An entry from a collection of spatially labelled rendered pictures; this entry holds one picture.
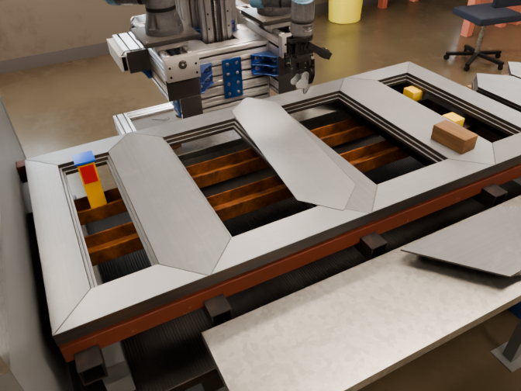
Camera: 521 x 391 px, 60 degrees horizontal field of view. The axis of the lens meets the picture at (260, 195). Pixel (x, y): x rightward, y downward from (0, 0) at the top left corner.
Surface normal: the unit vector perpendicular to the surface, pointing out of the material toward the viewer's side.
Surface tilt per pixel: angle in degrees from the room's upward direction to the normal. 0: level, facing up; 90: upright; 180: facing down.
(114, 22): 90
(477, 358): 0
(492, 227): 0
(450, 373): 0
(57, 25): 90
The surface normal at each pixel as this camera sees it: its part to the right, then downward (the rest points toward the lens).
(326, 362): -0.04, -0.79
